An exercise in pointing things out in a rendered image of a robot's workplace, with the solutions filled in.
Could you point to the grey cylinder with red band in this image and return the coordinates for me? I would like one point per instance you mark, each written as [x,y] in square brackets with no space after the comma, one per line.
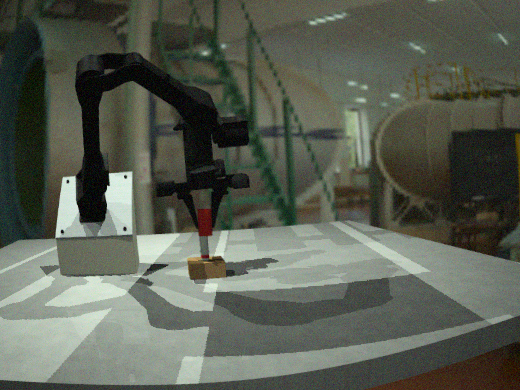
[203,240]

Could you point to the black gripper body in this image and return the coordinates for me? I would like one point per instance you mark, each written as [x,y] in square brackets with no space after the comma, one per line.
[236,181]

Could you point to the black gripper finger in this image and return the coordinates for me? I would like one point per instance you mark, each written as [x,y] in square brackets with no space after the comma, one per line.
[189,202]
[215,202]

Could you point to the brown wooden block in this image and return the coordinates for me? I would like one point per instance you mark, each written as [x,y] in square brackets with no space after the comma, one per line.
[215,267]

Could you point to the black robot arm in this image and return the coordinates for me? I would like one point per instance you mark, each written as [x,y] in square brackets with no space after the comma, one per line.
[200,119]

